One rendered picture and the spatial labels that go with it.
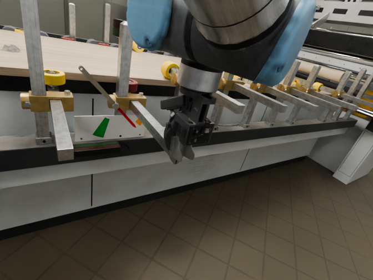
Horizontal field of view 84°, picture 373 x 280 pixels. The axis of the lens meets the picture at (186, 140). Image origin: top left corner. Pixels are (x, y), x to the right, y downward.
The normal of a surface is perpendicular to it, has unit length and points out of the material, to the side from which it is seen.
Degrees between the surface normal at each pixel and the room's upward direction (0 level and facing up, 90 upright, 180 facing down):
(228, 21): 145
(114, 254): 0
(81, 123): 90
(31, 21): 90
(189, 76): 90
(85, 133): 90
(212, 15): 151
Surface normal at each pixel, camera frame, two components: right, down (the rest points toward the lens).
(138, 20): -0.67, 0.21
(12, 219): 0.52, 0.50
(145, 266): 0.22, -0.86
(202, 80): 0.04, 0.48
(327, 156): -0.83, 0.08
